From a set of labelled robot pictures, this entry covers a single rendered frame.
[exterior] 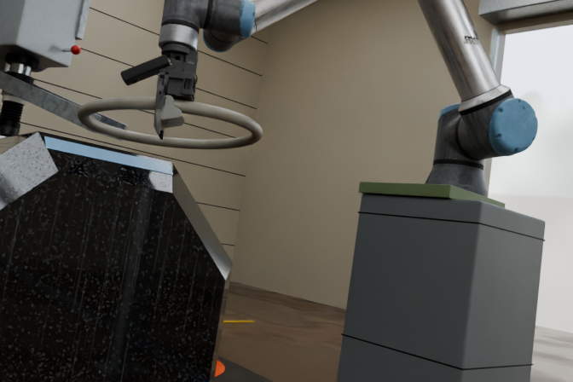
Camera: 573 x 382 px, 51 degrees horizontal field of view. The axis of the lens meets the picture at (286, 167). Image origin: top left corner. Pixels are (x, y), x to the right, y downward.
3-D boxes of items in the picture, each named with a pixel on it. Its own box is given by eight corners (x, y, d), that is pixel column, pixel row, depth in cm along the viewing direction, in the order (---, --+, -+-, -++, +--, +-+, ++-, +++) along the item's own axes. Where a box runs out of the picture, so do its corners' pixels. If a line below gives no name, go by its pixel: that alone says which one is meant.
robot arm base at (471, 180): (442, 199, 195) (445, 169, 196) (498, 202, 182) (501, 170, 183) (411, 188, 182) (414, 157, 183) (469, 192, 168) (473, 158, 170)
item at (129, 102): (34, 113, 151) (36, 102, 151) (156, 152, 194) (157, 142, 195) (195, 101, 129) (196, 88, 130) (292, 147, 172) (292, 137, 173)
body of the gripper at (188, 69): (191, 97, 136) (197, 47, 138) (153, 93, 136) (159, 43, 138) (193, 106, 144) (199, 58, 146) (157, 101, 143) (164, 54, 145)
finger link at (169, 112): (178, 130, 133) (183, 94, 136) (151, 127, 132) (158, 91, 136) (179, 136, 136) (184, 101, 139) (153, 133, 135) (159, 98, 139)
